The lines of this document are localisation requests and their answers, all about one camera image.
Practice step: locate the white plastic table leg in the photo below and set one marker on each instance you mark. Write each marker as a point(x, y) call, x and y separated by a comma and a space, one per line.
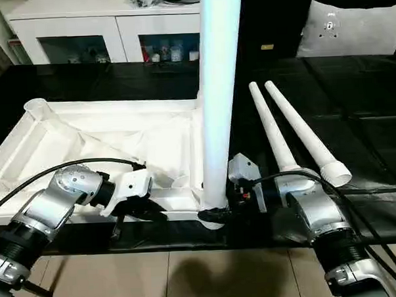
point(272, 128)
point(216, 88)
point(302, 130)

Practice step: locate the white plastic table top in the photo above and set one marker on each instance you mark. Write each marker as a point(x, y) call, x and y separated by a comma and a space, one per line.
point(85, 133)

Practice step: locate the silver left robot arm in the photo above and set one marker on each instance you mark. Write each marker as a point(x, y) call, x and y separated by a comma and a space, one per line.
point(55, 200)

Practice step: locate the white sideboard with glass doors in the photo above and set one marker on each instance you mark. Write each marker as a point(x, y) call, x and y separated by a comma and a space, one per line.
point(114, 30)

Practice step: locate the black cabinet with yellow label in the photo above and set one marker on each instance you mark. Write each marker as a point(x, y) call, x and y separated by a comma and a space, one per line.
point(268, 20)

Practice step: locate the light grey cushion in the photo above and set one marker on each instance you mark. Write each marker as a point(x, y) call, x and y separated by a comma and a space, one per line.
point(350, 30)

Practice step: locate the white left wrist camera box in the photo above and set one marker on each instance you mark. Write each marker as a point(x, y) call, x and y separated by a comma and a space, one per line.
point(135, 185)

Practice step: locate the black metal frame bar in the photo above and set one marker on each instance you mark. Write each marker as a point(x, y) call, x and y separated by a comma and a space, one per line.
point(46, 286)

